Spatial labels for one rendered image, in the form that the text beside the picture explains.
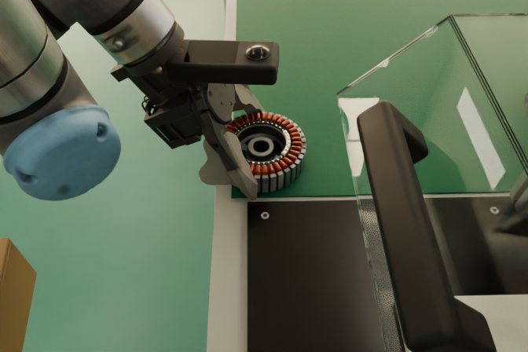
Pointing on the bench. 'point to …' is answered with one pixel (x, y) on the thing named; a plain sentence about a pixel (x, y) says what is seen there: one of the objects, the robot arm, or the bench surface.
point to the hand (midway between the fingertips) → (264, 154)
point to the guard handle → (414, 240)
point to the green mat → (353, 34)
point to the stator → (298, 143)
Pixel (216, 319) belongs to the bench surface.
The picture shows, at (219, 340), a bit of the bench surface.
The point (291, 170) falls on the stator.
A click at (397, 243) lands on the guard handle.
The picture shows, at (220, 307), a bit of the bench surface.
